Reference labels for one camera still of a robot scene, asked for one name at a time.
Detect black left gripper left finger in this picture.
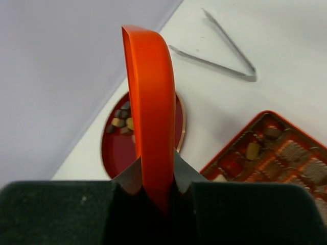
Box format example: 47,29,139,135
0,155,154,245

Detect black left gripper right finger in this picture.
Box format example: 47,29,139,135
172,154,326,244

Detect white square chocolate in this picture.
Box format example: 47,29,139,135
213,174,227,182

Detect caramel brown chocolate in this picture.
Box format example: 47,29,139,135
246,142,261,161

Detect orange box lid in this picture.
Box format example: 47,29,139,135
122,24,176,213

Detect silver metal tongs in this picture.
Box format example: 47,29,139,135
168,8,259,82

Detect dark round chocolate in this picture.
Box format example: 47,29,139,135
263,127,282,140

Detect orange chocolate box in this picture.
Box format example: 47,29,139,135
200,110,326,221

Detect round dark red tray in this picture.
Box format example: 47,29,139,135
101,93,186,179

